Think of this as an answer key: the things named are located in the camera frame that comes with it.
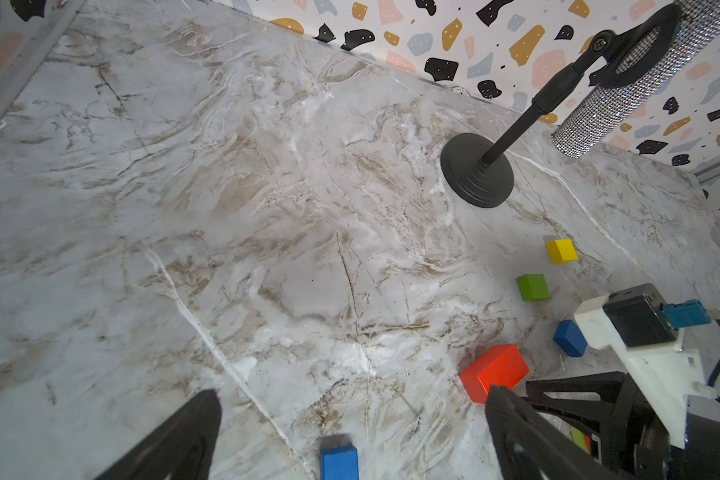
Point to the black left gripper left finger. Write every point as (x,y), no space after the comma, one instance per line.
(182,447)

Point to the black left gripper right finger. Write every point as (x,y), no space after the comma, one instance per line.
(529,447)

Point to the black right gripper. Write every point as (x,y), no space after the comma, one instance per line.
(633,442)

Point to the lime green long wood block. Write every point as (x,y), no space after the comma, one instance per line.
(577,437)

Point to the small green wood cube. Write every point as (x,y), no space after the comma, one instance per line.
(533,287)

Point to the small yellow wood cube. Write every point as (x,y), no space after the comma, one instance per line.
(561,251)

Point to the small blue wood cube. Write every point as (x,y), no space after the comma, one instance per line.
(338,458)

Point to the black round microphone stand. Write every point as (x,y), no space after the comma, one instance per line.
(477,169)

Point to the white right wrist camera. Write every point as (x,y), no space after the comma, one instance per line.
(632,323)

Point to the left corner aluminium post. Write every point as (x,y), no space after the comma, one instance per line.
(28,31)

